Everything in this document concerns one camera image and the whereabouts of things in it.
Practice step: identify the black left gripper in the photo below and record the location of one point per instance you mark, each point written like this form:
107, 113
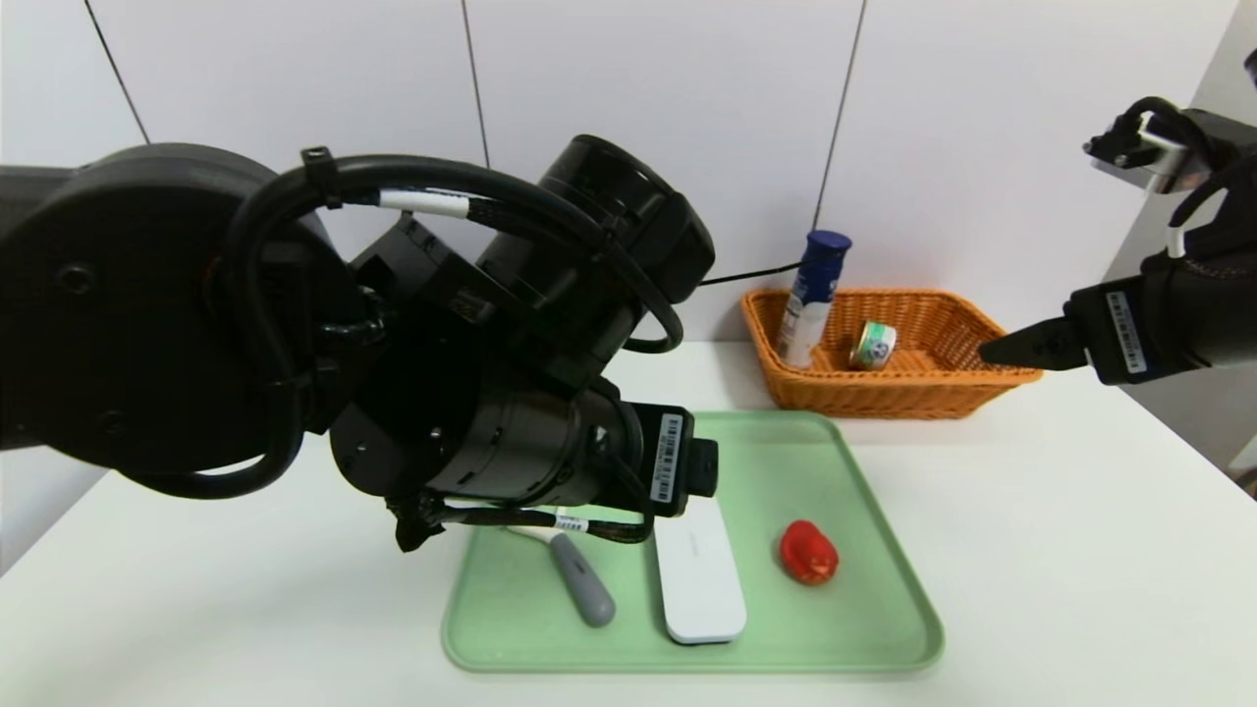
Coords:
671, 458

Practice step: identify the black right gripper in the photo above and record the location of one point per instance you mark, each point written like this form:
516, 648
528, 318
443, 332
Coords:
1120, 334

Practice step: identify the white rectangular case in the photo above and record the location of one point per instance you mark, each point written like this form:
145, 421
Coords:
702, 589

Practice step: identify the small tin can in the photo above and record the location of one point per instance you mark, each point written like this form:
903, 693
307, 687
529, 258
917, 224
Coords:
872, 346

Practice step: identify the blue white bottle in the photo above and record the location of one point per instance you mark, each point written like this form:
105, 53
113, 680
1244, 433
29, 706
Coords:
810, 295

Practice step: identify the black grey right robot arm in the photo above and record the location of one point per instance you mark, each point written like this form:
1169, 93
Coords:
1218, 304

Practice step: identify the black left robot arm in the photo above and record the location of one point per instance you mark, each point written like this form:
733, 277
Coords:
118, 314

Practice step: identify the orange wicker basket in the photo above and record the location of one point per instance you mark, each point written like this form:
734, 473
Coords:
933, 393

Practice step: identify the light green plastic tray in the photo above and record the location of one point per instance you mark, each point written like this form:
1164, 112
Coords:
864, 628

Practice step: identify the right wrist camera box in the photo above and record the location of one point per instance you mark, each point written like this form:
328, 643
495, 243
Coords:
1169, 157

